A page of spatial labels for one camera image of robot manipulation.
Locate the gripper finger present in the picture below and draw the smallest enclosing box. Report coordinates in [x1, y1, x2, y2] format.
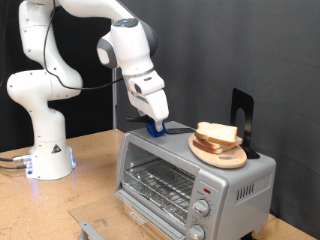
[154, 119, 165, 133]

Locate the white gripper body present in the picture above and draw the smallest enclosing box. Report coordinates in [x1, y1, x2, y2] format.
[128, 88, 170, 123]

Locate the black spatula with blue block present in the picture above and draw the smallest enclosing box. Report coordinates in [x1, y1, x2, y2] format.
[125, 115, 197, 138]

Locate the glass oven door with handle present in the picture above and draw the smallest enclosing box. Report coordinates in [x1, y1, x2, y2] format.
[68, 189, 188, 240]

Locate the silver oven knob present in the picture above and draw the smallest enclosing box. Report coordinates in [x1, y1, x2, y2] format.
[187, 223, 206, 240]
[192, 199, 211, 218]

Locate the silver toaster oven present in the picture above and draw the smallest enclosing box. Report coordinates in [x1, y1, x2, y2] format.
[114, 120, 277, 240]

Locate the wooden block under oven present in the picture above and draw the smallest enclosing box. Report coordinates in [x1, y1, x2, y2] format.
[123, 201, 174, 240]

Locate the vertical metal pole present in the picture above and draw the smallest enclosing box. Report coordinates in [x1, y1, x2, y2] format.
[111, 68, 119, 130]

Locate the white bread slice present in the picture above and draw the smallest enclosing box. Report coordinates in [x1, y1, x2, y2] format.
[192, 139, 234, 155]
[193, 134, 244, 150]
[194, 121, 239, 147]

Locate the round wooden cutting board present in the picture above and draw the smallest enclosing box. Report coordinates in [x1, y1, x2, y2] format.
[187, 132, 248, 170]

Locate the black metal bookend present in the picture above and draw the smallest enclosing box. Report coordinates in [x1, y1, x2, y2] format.
[229, 87, 261, 160]

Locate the metal wire oven rack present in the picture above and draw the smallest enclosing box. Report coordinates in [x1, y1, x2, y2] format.
[123, 158, 196, 224]

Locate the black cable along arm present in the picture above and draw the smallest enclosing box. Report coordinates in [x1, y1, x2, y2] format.
[42, 0, 126, 92]

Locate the base cable with silver connector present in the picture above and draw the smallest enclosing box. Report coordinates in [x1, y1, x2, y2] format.
[0, 153, 33, 163]

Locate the black base cable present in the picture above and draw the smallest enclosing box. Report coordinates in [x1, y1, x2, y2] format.
[0, 163, 29, 171]

